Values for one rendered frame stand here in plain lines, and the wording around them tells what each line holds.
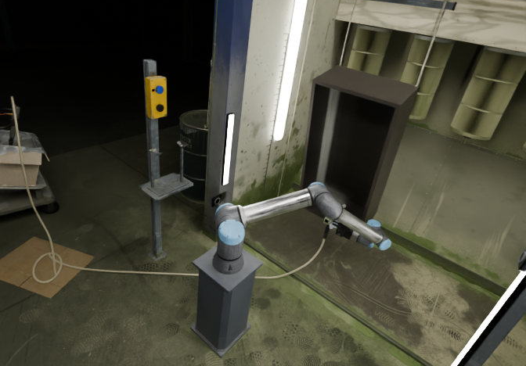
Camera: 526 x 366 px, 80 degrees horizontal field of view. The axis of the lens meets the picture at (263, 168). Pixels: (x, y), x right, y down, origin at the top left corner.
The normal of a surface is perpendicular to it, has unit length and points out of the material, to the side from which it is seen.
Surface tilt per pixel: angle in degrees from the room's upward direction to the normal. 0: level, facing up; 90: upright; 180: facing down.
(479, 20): 90
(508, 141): 90
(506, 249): 57
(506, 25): 90
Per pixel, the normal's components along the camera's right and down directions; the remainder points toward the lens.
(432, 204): -0.44, -0.22
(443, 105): -0.62, 0.30
